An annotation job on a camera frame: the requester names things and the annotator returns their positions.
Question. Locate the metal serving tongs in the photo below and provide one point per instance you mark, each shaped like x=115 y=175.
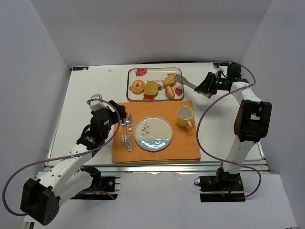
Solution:
x=180 y=79

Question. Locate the brown bread slice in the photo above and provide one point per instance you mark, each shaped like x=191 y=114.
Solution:
x=151 y=89

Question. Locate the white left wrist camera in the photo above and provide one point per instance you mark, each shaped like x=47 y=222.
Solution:
x=96 y=102

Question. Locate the silver spoon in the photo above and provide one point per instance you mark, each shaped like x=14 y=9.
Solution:
x=123 y=131

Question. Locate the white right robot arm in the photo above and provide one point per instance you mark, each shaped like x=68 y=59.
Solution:
x=252 y=119

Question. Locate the orange placemat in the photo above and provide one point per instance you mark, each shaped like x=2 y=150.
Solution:
x=183 y=146

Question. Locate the white and blue plate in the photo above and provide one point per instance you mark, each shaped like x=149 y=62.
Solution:
x=153 y=133

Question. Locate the blue table label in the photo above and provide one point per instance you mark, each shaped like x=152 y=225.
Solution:
x=221 y=63
x=80 y=68

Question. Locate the bagel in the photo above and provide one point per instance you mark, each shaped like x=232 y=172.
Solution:
x=137 y=86

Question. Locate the yellow mug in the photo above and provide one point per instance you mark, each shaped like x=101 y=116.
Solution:
x=185 y=114

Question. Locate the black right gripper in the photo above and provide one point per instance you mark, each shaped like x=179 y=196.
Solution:
x=210 y=83

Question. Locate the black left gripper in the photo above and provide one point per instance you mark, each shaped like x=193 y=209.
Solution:
x=112 y=114

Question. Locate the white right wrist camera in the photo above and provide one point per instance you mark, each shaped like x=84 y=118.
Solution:
x=219 y=72

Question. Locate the left blue table label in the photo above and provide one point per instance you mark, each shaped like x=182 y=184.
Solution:
x=80 y=68

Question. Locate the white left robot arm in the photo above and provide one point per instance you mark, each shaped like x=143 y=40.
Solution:
x=42 y=198

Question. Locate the strawberry print white tray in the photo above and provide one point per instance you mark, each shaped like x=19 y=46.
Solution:
x=153 y=74

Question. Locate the oblong golden bread roll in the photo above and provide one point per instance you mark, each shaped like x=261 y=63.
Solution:
x=169 y=80

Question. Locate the silver knife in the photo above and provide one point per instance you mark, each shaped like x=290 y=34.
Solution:
x=129 y=147

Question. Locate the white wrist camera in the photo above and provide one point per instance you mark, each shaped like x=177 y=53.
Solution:
x=219 y=72
x=96 y=102

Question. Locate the aluminium table frame rail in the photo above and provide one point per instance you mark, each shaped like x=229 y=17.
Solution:
x=198 y=167

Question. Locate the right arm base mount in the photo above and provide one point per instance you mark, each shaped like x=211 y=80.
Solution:
x=223 y=187

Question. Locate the small round bread bun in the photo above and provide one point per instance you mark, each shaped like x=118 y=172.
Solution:
x=169 y=92

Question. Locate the silver fork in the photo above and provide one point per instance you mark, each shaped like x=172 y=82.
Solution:
x=126 y=122

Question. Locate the right blue table label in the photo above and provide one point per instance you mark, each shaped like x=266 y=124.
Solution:
x=221 y=63

